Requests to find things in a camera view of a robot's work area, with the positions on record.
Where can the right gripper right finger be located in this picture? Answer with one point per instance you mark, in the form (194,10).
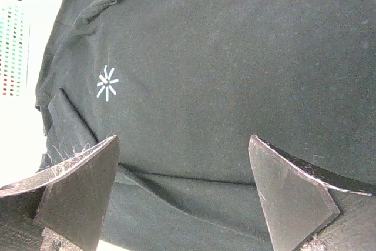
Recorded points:
(309,208)

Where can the white plastic laundry basket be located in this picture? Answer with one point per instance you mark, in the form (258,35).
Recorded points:
(14,42)

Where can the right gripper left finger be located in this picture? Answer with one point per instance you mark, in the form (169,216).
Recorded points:
(64,205)

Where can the black t-shirt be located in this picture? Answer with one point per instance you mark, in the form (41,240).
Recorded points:
(184,84)

